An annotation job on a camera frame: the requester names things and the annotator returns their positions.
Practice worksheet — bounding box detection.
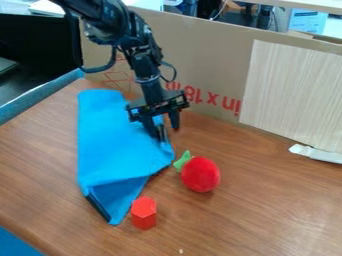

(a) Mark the blue cloth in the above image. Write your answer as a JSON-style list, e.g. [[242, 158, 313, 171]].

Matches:
[[76, 88, 177, 226]]

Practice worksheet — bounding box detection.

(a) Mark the wooden board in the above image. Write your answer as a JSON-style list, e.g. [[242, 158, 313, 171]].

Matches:
[[237, 39, 342, 154]]

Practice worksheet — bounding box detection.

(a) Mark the cardboard box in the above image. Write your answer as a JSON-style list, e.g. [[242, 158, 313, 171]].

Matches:
[[78, 5, 342, 125]]

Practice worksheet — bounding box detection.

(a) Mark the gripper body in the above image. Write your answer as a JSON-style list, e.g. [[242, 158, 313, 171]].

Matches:
[[124, 75, 192, 124]]

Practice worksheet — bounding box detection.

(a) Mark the black monitor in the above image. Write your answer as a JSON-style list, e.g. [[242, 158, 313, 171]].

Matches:
[[0, 13, 85, 78]]

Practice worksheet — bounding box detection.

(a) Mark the red hexagonal block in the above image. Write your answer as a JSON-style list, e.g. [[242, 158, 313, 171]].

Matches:
[[129, 195, 159, 231]]

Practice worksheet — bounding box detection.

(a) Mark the red plush tomato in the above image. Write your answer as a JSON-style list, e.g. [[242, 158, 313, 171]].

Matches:
[[172, 149, 222, 194]]

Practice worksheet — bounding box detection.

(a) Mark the white tape strip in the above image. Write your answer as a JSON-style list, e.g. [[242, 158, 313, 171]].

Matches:
[[287, 143, 342, 165]]

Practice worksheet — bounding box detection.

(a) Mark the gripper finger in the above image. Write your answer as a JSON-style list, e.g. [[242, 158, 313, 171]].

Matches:
[[166, 110, 182, 131], [140, 115, 171, 144]]

